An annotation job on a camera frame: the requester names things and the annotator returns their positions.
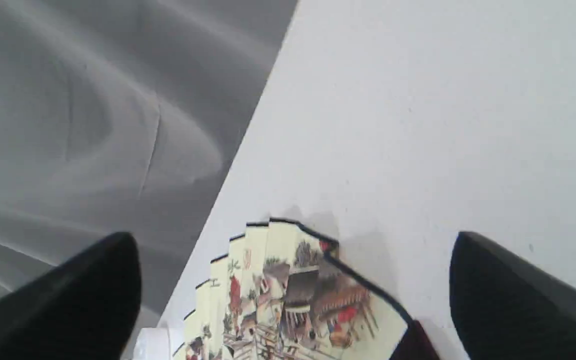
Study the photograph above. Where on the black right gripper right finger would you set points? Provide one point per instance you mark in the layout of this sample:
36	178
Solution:
505	308

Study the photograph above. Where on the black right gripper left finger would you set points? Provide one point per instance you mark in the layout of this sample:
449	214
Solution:
83	309

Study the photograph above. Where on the painted folding paper fan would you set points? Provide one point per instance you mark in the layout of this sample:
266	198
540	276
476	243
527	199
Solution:
280	292

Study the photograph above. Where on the white desk lamp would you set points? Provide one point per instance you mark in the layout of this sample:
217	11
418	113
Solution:
152	344

